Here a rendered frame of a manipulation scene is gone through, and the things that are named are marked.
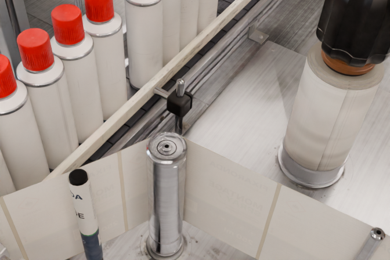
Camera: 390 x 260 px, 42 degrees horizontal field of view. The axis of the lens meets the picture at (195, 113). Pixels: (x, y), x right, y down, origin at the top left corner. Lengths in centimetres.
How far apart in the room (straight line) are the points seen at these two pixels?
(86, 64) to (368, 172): 40
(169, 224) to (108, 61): 23
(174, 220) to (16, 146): 19
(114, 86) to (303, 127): 25
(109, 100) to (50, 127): 11
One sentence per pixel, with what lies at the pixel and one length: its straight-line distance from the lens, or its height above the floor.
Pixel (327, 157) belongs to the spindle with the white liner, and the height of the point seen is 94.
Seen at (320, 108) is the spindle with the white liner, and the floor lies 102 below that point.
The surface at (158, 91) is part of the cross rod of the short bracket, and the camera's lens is 73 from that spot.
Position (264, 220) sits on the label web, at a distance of 51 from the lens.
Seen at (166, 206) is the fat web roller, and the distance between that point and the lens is 51.
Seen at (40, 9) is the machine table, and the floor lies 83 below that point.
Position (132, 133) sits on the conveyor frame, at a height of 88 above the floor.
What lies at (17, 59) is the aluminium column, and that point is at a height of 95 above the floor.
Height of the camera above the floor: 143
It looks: 48 degrees down
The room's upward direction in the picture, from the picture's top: 4 degrees clockwise
